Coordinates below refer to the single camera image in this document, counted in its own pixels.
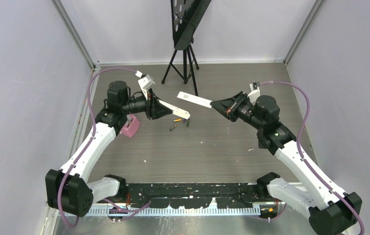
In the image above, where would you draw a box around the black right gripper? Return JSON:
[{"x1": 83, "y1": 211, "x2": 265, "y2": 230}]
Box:
[{"x1": 211, "y1": 91, "x2": 265, "y2": 131}]

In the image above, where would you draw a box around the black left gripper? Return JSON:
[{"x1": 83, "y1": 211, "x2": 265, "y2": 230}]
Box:
[{"x1": 122, "y1": 89, "x2": 172, "y2": 120}]

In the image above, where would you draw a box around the white remote battery cover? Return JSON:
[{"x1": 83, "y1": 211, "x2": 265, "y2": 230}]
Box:
[{"x1": 177, "y1": 92, "x2": 212, "y2": 108}]

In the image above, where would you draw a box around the white remote control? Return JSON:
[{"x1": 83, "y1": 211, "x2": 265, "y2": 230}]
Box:
[{"x1": 158, "y1": 99, "x2": 191, "y2": 119}]

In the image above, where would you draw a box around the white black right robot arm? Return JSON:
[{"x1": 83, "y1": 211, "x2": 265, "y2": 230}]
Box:
[{"x1": 210, "y1": 92, "x2": 362, "y2": 235}]

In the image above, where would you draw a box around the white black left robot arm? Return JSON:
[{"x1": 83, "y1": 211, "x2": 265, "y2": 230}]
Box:
[{"x1": 45, "y1": 81, "x2": 179, "y2": 217}]

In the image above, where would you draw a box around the pink metronome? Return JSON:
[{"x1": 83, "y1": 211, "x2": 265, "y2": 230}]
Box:
[{"x1": 120, "y1": 115, "x2": 140, "y2": 138}]

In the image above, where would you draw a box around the black music stand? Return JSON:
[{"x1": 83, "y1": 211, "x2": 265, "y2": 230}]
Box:
[{"x1": 161, "y1": 0, "x2": 211, "y2": 96}]

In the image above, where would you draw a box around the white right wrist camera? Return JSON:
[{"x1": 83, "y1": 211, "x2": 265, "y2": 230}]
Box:
[{"x1": 247, "y1": 81, "x2": 260, "y2": 105}]

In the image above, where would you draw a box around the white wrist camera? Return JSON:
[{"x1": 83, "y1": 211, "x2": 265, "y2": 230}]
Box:
[
  {"x1": 247, "y1": 81, "x2": 260, "y2": 105},
  {"x1": 135, "y1": 70, "x2": 155, "y2": 100}
]

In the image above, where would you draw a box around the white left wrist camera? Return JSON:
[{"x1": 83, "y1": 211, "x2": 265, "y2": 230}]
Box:
[{"x1": 135, "y1": 70, "x2": 155, "y2": 100}]

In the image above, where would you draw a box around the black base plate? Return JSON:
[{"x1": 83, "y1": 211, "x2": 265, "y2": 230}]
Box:
[{"x1": 116, "y1": 183, "x2": 280, "y2": 210}]

